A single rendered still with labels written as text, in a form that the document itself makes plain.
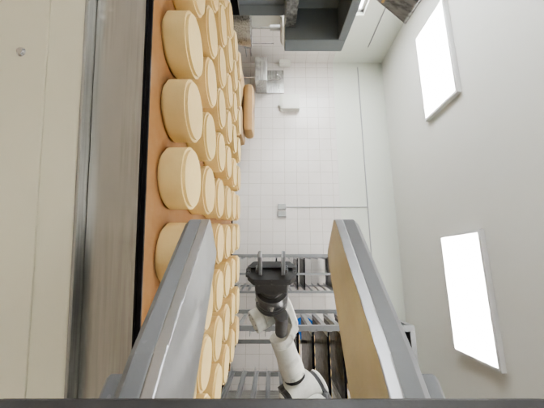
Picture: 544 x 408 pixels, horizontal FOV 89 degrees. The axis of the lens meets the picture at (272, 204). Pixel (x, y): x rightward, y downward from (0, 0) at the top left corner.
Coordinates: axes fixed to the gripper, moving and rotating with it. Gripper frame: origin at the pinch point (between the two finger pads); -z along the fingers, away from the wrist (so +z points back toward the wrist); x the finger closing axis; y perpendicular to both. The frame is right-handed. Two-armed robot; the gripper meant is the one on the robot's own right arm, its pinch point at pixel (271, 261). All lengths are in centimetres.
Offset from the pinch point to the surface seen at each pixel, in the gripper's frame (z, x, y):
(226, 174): -30.8, -6.5, 8.4
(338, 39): -39, 17, -41
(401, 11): -45, 31, -39
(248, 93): 84, -35, -371
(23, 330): -33.2, -17.9, 32.1
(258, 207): 243, -22, -300
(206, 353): -25.0, -6.2, 30.4
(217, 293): -24.5, -6.2, 23.6
